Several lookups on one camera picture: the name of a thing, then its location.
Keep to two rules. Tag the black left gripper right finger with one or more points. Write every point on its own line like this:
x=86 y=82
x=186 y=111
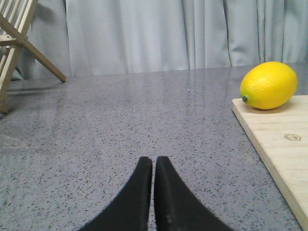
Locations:
x=175 y=206

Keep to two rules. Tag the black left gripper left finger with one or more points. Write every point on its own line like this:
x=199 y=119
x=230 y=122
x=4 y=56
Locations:
x=129 y=210

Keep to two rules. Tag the light wooden cutting board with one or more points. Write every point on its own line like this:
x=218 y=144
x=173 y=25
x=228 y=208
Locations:
x=280 y=137

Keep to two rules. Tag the grey curtain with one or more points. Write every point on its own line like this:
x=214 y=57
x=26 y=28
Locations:
x=97 y=37

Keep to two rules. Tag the wooden folding rack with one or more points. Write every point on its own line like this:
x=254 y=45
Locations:
x=15 y=19

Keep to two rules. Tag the yellow lemon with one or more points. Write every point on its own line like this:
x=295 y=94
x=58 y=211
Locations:
x=268 y=85

